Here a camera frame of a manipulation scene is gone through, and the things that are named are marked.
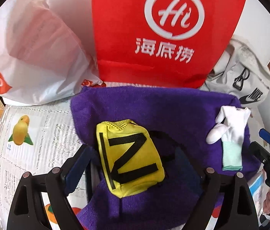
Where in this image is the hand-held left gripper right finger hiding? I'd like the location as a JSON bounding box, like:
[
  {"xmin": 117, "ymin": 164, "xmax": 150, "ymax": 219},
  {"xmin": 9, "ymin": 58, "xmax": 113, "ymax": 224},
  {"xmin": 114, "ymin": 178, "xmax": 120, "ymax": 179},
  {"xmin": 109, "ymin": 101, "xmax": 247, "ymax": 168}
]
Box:
[{"xmin": 173, "ymin": 149, "xmax": 261, "ymax": 230}]

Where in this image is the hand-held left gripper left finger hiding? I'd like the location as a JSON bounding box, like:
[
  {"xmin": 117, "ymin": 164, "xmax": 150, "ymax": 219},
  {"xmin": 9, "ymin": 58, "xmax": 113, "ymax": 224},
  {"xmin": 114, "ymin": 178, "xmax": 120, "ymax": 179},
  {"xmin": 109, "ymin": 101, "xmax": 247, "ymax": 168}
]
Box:
[{"xmin": 7, "ymin": 145, "xmax": 95, "ymax": 230}]

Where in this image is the yellow pouch with black stripes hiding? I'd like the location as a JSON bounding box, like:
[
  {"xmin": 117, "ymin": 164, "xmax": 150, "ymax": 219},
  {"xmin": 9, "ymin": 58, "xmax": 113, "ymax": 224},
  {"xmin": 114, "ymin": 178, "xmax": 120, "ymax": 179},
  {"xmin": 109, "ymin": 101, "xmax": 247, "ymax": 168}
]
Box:
[{"xmin": 95, "ymin": 119, "xmax": 166, "ymax": 199}]

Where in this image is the purple fleece storage basket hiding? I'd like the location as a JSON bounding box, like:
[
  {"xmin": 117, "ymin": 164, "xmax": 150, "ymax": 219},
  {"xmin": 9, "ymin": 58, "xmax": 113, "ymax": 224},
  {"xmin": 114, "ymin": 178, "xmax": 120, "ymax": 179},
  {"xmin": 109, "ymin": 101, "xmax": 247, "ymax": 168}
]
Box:
[{"xmin": 70, "ymin": 84, "xmax": 262, "ymax": 230}]

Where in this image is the blue tissue pack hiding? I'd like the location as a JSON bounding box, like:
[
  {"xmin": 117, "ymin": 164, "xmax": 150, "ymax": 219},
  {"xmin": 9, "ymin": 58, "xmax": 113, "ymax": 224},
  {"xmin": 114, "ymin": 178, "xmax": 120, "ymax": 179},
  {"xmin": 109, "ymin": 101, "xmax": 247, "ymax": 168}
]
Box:
[{"xmin": 247, "ymin": 170, "xmax": 270, "ymax": 223}]

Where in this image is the beige fabric bag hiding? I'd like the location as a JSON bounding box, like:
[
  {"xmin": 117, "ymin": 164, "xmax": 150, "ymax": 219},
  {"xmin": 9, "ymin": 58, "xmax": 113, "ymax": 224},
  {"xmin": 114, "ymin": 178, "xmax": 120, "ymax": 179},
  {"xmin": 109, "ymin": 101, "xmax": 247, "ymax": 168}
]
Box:
[{"xmin": 203, "ymin": 35, "xmax": 270, "ymax": 104}]

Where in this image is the white plastic shopping bag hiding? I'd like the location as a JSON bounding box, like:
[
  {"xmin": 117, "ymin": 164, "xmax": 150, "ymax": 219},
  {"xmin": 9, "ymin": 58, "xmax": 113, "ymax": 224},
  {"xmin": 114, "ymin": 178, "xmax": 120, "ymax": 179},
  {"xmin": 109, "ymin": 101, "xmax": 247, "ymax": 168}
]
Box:
[{"xmin": 0, "ymin": 0, "xmax": 107, "ymax": 106}]

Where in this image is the red paper bag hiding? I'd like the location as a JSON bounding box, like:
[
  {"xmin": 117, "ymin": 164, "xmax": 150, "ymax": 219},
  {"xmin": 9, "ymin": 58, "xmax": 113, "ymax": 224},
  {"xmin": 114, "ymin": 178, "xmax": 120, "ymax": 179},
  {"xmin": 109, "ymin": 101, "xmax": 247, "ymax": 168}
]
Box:
[{"xmin": 91, "ymin": 0, "xmax": 248, "ymax": 89}]

